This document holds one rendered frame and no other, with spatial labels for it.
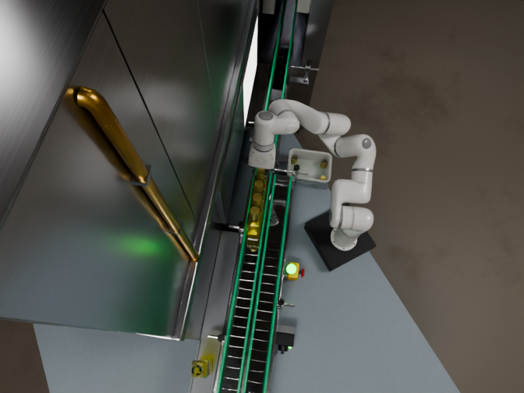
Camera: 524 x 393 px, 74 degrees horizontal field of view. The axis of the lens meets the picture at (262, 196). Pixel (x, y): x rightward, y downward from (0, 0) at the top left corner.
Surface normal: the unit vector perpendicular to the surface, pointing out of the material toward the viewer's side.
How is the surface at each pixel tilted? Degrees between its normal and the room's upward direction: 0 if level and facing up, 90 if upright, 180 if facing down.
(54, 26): 0
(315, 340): 0
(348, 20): 0
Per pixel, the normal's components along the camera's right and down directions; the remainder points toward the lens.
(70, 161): 0.99, 0.14
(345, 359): 0.03, -0.39
